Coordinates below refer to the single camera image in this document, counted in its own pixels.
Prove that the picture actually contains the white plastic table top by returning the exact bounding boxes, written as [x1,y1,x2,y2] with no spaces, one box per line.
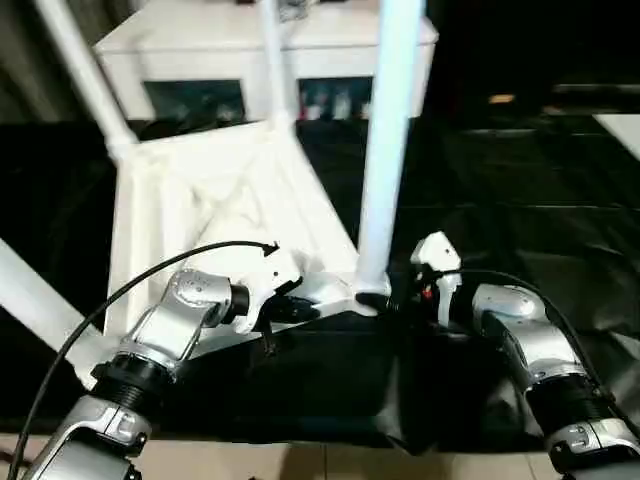
[74,118,394,391]

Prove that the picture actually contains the black mat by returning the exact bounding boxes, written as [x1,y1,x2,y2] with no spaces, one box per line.
[0,114,640,454]

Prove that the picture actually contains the white long board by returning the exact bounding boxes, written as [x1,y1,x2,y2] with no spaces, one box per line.
[592,113,640,164]

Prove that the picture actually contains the white low cabinet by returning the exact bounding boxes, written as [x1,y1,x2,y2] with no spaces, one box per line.
[94,0,440,124]

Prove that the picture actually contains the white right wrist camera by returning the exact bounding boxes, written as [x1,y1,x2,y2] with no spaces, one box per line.
[409,232,462,321]

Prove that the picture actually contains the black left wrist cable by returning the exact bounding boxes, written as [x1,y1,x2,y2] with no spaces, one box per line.
[17,240,281,480]

